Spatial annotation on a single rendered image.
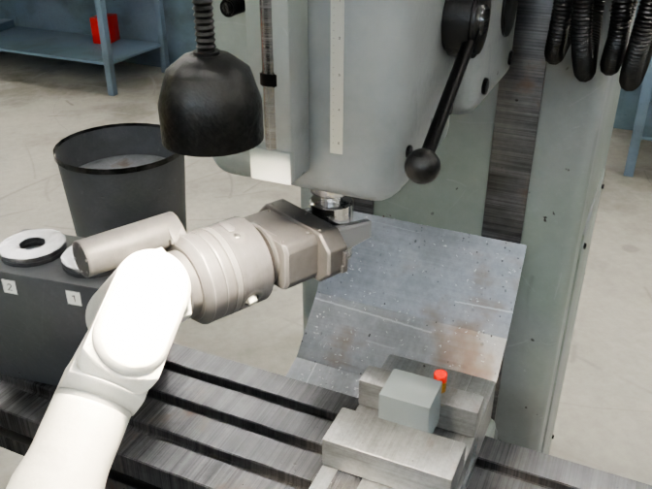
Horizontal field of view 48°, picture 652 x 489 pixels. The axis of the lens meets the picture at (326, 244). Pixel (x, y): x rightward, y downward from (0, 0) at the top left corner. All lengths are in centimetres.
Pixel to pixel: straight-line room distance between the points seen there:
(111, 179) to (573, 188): 183
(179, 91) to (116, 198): 216
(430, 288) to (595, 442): 136
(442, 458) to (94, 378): 40
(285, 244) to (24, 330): 52
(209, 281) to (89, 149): 238
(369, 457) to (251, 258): 27
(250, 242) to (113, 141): 238
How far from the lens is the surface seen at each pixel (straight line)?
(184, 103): 49
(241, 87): 50
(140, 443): 103
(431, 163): 60
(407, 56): 62
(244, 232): 69
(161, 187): 268
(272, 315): 284
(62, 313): 105
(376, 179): 64
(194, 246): 67
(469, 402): 91
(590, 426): 250
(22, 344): 113
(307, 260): 72
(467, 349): 116
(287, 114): 61
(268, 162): 63
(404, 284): 118
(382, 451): 83
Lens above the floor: 160
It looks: 29 degrees down
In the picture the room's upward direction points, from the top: straight up
